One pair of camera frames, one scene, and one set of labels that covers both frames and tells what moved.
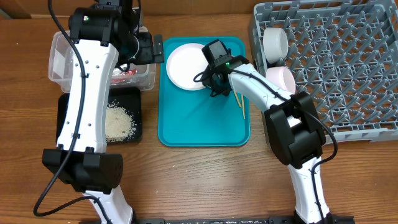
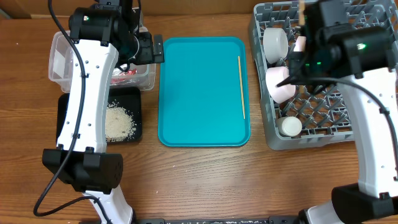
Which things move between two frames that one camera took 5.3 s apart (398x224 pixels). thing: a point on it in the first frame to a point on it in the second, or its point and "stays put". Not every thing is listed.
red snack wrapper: [123, 76] stays put
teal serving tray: [194, 118] stays put
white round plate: [183, 63] to [300, 44]
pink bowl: [282, 77] stays put
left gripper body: [146, 53] stays put
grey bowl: [275, 44] stays put
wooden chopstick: [239, 101] to [301, 8]
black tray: [130, 99] stays put
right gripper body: [214, 86] to [298, 62]
